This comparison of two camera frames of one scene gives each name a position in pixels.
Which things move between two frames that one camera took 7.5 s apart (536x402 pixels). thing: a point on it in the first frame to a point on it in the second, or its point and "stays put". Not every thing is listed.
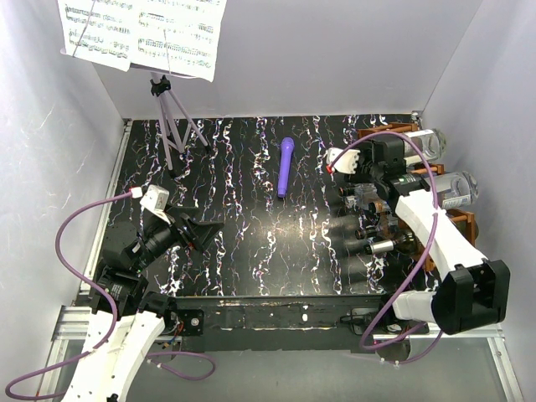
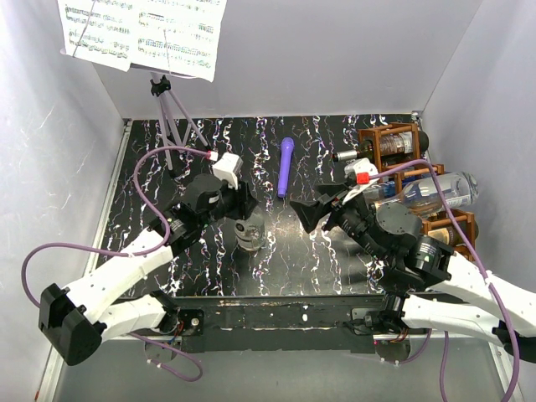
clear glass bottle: x=430 y=142 to x=250 y=232
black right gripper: x=365 y=149 to x=310 y=212
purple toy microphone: x=287 y=146 stays put
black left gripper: x=201 y=234 to x=244 y=201
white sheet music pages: x=179 y=38 stays put
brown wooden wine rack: x=427 y=259 stays put
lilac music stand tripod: x=161 y=87 stays put
